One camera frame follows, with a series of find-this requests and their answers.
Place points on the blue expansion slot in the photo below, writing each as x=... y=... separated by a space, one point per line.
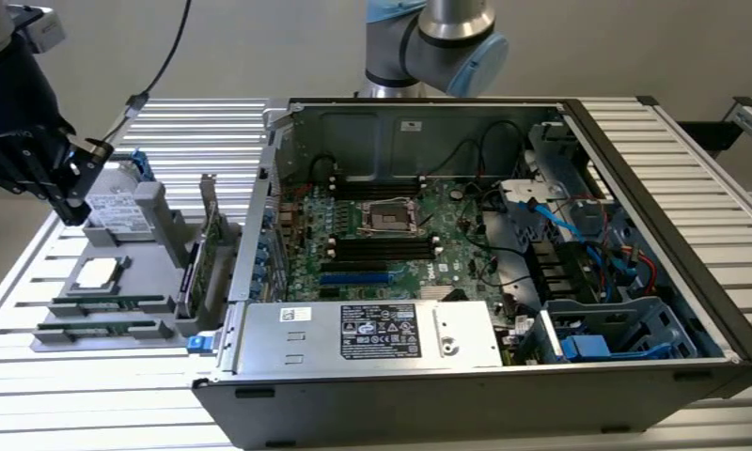
x=353 y=279

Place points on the green RAM stick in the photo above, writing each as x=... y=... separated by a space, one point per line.
x=109 y=300
x=99 y=326

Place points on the black RAM slot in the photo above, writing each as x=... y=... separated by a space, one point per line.
x=385 y=239
x=385 y=256
x=385 y=244
x=376 y=191
x=376 y=180
x=376 y=186
x=385 y=250

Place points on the CPU socket with locking lever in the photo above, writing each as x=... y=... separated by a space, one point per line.
x=388 y=216

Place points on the green Dell motherboard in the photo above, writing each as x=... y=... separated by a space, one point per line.
x=457 y=263

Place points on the graphics card with metal bracket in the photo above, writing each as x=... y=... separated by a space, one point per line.
x=199 y=249

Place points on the hard disk with white label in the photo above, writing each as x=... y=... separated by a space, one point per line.
x=121 y=211

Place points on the black expansion slot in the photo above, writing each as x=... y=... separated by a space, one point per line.
x=353 y=267

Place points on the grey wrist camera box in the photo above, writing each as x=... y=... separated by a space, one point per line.
x=42 y=29

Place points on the blue case latch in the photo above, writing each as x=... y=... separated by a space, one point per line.
x=199 y=342

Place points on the silver power supply unit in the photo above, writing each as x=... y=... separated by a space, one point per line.
x=325 y=336

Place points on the silver disk bay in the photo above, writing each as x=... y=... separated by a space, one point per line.
x=532 y=192

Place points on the grey and blue drive cage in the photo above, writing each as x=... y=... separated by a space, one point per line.
x=632 y=324

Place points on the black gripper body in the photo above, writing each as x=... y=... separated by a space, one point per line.
x=18 y=98

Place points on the silver CPU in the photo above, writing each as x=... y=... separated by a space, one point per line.
x=102 y=272

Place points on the silver chipset heat sink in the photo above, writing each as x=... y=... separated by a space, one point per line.
x=433 y=294

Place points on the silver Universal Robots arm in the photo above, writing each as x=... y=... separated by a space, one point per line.
x=438 y=42

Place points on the open black PC case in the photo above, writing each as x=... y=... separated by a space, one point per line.
x=450 y=404

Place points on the blue disk carrier clip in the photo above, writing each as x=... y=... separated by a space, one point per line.
x=141 y=164

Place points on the grey parts rack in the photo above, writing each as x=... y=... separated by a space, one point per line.
x=155 y=225

